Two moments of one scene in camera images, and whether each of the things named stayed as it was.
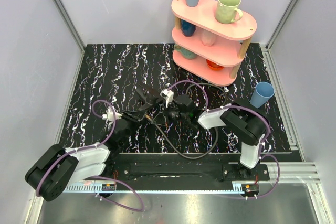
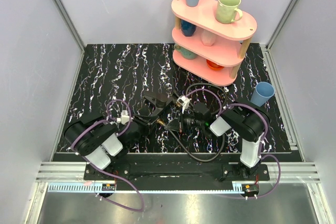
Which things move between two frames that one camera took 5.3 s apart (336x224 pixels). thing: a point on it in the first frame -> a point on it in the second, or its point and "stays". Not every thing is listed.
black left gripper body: x=137 y=115 -> x=151 y=114
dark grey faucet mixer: x=150 y=97 -> x=161 y=103
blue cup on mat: x=263 y=91 stays
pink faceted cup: x=208 y=38 stays
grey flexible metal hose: x=186 y=91 -> x=213 y=113
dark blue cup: x=187 y=29 stays
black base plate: x=185 y=168 stays
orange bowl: x=213 y=65 stays
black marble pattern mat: x=133 y=98 stays
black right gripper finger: x=159 y=119 -> x=174 y=125
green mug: x=227 y=8 stays
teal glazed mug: x=186 y=53 stays
